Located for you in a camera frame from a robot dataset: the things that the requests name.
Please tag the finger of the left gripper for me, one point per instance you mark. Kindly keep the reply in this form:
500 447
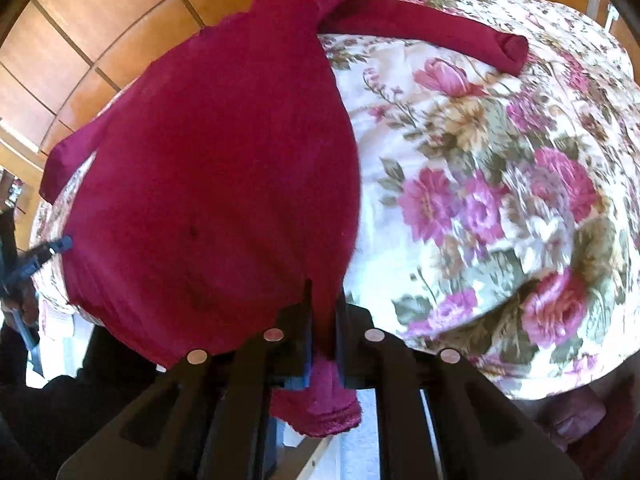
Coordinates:
47 250

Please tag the wooden headboard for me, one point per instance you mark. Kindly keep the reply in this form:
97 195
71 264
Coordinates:
62 60

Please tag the floral bedspread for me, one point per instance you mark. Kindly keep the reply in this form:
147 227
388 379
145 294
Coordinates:
499 213

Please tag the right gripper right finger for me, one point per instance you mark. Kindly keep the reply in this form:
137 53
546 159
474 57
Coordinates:
354 359

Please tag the person's left hand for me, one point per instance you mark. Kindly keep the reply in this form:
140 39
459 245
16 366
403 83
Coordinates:
27 308

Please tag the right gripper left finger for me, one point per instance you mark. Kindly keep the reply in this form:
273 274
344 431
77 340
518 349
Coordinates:
294 351

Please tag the magenta knit sweater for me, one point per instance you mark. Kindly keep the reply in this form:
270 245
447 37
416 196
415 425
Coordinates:
225 181

